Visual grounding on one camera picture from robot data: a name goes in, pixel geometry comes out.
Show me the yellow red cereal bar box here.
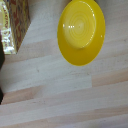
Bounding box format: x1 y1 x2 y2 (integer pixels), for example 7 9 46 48
0 0 32 55

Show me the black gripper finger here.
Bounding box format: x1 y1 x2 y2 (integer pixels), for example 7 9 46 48
0 87 4 106
0 44 6 70

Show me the yellow bowl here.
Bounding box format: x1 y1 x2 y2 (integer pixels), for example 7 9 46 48
56 0 107 67

